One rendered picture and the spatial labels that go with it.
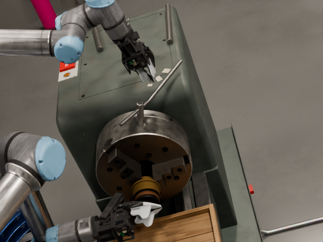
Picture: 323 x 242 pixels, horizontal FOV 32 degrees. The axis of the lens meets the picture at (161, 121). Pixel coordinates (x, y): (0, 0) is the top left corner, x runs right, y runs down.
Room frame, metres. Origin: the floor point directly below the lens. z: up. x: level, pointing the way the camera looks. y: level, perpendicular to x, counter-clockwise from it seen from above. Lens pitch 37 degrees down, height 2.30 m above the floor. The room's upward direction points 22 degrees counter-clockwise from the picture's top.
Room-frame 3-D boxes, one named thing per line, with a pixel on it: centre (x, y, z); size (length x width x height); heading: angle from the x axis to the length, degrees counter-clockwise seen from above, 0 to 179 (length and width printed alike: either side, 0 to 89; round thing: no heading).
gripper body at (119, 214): (1.24, 0.25, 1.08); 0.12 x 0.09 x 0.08; 81
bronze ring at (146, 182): (1.31, 0.13, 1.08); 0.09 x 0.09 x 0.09; 82
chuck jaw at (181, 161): (1.37, 0.03, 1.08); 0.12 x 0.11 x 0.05; 81
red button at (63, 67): (1.94, 0.25, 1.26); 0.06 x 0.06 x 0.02; 81
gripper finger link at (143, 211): (1.23, 0.14, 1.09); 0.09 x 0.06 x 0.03; 81
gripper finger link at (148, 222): (1.23, 0.14, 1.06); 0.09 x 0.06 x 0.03; 81
